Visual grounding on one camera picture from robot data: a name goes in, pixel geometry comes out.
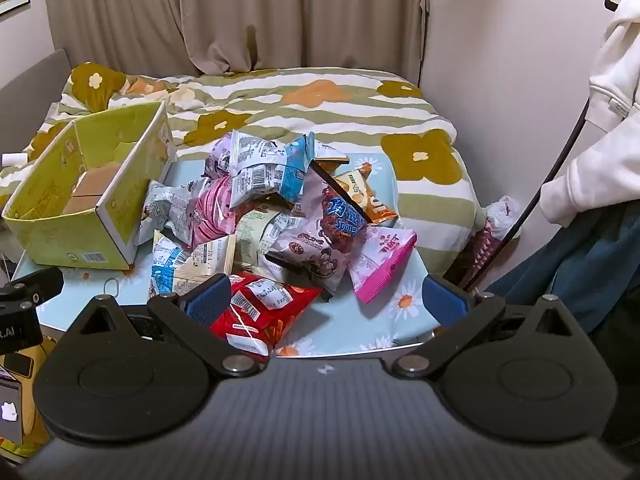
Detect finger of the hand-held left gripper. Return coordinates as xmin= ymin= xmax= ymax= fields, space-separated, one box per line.
xmin=0 ymin=267 xmax=64 ymax=311

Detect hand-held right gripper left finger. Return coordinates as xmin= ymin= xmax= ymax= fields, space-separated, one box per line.
xmin=75 ymin=274 xmax=262 ymax=379

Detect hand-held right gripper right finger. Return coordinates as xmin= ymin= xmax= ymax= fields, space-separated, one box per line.
xmin=391 ymin=274 xmax=577 ymax=379

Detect green cardboard box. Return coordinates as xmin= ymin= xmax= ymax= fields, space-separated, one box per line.
xmin=1 ymin=101 xmax=177 ymax=270

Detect pink snack packet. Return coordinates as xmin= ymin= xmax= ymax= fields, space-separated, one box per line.
xmin=347 ymin=225 xmax=418 ymax=305

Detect orange white cake packet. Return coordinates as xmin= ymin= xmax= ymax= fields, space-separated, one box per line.
xmin=332 ymin=167 xmax=399 ymax=226

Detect yellow printed bag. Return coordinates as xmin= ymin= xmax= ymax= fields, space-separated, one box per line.
xmin=0 ymin=335 xmax=51 ymax=461

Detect blue daisy print tablecloth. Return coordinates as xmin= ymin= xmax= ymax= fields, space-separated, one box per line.
xmin=10 ymin=152 xmax=481 ymax=361

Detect pile of snack packets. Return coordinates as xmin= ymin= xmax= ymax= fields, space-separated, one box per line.
xmin=135 ymin=130 xmax=418 ymax=361

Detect person's blue jeans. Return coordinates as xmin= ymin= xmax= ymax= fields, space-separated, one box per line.
xmin=487 ymin=205 xmax=640 ymax=336

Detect grey bed headboard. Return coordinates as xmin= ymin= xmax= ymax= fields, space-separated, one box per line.
xmin=0 ymin=49 xmax=76 ymax=156

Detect floral striped blanket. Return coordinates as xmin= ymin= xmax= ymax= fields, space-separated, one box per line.
xmin=0 ymin=62 xmax=476 ymax=241

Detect person's white hoodie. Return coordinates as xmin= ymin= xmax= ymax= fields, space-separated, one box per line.
xmin=540 ymin=0 xmax=640 ymax=228

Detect beige curtain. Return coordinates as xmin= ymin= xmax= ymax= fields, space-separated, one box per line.
xmin=42 ymin=0 xmax=433 ymax=83

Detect black cable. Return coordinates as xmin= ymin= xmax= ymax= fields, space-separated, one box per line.
xmin=462 ymin=0 xmax=621 ymax=292

